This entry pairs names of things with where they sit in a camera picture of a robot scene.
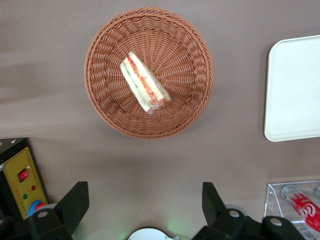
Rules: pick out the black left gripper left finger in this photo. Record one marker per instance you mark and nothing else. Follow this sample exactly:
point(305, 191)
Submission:
point(75, 205)

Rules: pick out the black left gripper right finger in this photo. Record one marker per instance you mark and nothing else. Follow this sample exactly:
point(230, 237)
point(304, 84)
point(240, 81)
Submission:
point(212, 205)

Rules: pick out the triangular sandwich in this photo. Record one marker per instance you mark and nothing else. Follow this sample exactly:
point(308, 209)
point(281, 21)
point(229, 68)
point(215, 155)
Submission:
point(142, 80)

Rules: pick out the cream plastic tray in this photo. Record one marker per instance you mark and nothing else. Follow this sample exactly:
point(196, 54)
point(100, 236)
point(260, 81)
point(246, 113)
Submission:
point(295, 90)

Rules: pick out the brown round wicker basket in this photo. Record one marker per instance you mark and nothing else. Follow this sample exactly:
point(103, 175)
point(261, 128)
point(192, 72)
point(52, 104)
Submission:
point(175, 50)

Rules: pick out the black food warmer yellow panel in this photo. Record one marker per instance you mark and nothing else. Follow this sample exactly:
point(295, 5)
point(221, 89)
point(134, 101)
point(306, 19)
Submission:
point(22, 185)

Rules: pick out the clear acrylic bottle rack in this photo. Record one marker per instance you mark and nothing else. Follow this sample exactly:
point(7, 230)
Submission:
point(272, 200)

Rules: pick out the red cola bottle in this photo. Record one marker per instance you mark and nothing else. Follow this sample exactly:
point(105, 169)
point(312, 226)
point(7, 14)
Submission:
point(305, 212)

